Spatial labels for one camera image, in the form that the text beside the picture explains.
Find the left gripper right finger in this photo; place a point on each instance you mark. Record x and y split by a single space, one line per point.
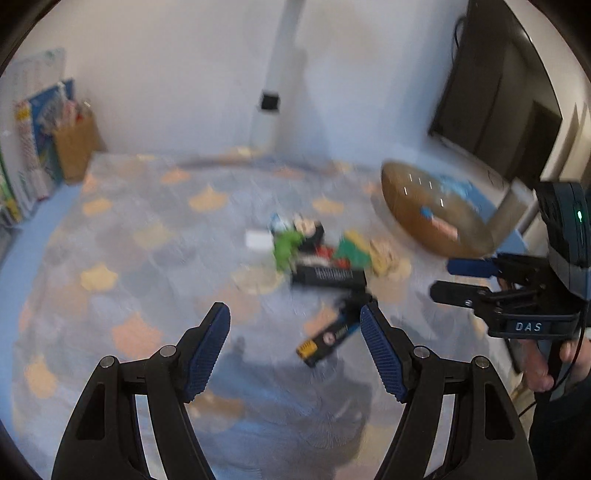
487 440

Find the white power adapter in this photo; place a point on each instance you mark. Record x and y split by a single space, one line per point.
259 240

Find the white floor lamp pole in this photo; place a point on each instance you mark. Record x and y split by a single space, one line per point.
266 117

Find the black haired mouse figurine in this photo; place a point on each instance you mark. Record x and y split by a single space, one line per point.
312 233

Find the blue rectangular box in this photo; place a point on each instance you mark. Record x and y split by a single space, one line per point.
427 213

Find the red fries toy pack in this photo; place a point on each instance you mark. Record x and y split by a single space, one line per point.
328 254

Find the red dress doll figurine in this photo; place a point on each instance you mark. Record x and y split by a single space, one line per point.
446 228

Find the blue plastic bag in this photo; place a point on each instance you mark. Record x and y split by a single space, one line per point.
463 189

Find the white cylindrical appliance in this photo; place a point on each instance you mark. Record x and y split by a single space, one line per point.
507 216

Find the amber ribbed glass bowl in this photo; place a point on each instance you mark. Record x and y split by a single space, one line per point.
407 188

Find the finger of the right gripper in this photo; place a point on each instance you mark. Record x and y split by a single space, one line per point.
477 268
461 295

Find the green toy figure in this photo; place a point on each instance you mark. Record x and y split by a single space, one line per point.
285 246

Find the brown cardboard box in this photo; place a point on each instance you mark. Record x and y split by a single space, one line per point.
75 145

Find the black yellow battery pack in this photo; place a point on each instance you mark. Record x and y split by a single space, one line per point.
319 346

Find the teal dragon toy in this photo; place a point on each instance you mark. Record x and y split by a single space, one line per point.
355 249

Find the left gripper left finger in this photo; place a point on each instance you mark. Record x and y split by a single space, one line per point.
102 438

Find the stack of books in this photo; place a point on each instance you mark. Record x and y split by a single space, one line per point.
33 91

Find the black wall television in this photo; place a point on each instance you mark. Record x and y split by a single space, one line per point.
499 105

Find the patterned grey orange rug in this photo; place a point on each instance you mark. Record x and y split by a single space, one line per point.
151 243

